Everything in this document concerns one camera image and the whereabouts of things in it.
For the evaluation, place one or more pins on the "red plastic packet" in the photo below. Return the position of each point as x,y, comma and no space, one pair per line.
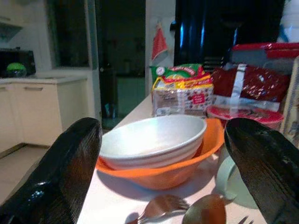
252,84

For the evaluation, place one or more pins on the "orange bowl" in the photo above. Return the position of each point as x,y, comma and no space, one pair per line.
168,175

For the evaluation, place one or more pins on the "white printed carton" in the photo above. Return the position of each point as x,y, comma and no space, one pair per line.
293,98

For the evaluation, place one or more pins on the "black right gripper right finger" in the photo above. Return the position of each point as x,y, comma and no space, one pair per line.
268,168

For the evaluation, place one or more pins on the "red and grey box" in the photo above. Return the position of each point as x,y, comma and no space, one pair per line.
257,53

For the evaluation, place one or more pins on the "black microwave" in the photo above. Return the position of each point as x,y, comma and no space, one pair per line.
25,60

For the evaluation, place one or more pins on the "pale grey mug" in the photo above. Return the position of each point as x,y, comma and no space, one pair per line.
230,184

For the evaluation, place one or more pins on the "gold spoon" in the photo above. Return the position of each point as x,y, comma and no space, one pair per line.
205,210

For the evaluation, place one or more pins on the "red lidded tub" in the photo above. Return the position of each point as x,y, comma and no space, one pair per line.
233,114

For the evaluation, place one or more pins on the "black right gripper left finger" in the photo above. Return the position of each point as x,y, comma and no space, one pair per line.
58,177

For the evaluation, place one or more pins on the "silver fork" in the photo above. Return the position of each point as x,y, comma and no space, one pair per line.
163,204

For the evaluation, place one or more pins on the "green and yellow bread packet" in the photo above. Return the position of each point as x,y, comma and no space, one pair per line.
182,98

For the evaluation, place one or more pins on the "red santa hat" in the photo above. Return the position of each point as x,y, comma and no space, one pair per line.
160,44

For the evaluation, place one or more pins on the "white kitchen cabinet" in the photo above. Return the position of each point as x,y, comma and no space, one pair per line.
39,109

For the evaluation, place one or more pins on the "white bowl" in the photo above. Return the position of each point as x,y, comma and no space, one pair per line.
151,137

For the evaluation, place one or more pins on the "green round object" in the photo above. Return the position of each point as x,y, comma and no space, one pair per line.
16,68

